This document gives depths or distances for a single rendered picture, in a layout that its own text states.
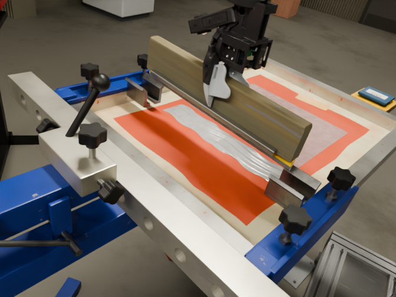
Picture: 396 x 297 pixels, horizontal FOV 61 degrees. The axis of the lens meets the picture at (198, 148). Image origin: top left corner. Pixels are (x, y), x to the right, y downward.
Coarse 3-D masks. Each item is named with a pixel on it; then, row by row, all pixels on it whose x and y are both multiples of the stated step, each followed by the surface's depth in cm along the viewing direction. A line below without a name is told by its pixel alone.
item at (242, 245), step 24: (288, 72) 117; (120, 96) 84; (336, 96) 108; (96, 120) 72; (384, 120) 100; (120, 144) 66; (384, 144) 85; (144, 168) 62; (360, 168) 74; (216, 216) 55; (240, 240) 52
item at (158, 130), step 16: (256, 80) 114; (272, 96) 106; (288, 96) 108; (144, 112) 85; (160, 112) 86; (128, 128) 78; (144, 128) 79; (160, 128) 80; (176, 128) 81; (224, 128) 85; (144, 144) 74; (160, 144) 75; (176, 144) 76; (192, 144) 77; (208, 144) 78; (176, 160) 71
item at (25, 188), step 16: (16, 176) 48; (32, 176) 48; (48, 176) 49; (0, 192) 45; (16, 192) 45; (32, 192) 46; (48, 192) 46; (64, 192) 48; (96, 192) 53; (0, 208) 43; (16, 208) 44; (32, 208) 45; (48, 208) 47; (0, 224) 43; (16, 224) 45; (32, 224) 47
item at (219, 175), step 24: (312, 120) 97; (336, 120) 100; (312, 144) 86; (336, 144) 88; (192, 168) 70; (216, 168) 71; (240, 168) 73; (312, 168) 77; (216, 192) 65; (240, 192) 66; (240, 216) 61
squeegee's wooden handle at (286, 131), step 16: (160, 48) 73; (176, 48) 71; (160, 64) 75; (176, 64) 71; (192, 64) 68; (176, 80) 73; (192, 80) 69; (240, 96) 62; (256, 96) 60; (224, 112) 66; (240, 112) 63; (256, 112) 60; (272, 112) 58; (288, 112) 58; (256, 128) 62; (272, 128) 59; (288, 128) 57; (304, 128) 55; (272, 144) 60; (288, 144) 58; (288, 160) 59
